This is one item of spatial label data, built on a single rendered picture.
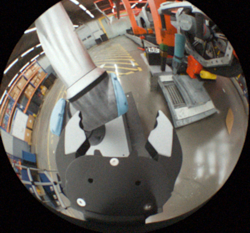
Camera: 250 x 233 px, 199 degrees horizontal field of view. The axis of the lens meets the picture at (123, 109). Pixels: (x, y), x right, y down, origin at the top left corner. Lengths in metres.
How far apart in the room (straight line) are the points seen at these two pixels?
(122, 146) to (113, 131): 0.09
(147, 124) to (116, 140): 0.48
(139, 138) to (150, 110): 0.46
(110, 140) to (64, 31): 0.47
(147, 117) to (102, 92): 0.69
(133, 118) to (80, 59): 0.45
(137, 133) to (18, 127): 5.46
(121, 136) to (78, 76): 0.33
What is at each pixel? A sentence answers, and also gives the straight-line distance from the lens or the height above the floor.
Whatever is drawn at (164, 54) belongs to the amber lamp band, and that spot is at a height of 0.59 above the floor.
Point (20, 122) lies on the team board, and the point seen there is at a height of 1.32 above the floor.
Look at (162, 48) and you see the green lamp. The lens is 0.49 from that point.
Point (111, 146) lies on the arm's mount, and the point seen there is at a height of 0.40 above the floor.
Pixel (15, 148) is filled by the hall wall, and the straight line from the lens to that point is 10.11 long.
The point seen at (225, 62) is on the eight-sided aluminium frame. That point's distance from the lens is 0.57.
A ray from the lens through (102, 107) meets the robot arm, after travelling 0.19.
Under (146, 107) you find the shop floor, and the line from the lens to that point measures 0.87.
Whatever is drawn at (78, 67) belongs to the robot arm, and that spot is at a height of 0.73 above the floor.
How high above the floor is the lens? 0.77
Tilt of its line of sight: 59 degrees down
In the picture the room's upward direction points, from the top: 30 degrees counter-clockwise
